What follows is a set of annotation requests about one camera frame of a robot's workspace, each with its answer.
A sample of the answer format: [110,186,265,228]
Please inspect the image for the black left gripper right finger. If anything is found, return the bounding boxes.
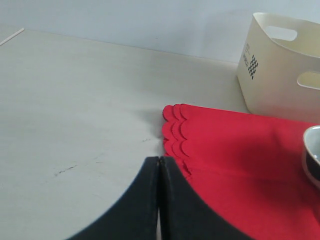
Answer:
[158,156,250,240]

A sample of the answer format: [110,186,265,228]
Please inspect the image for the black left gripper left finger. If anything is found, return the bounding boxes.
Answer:
[70,156,160,240]

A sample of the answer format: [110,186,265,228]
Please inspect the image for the white ceramic bowl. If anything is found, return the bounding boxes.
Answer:
[302,125,320,190]

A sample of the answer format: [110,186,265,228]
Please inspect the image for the red scalloped tablecloth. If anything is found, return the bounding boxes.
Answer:
[162,104,320,240]

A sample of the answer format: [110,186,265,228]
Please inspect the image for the cream plastic bin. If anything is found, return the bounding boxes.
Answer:
[236,12,320,124]

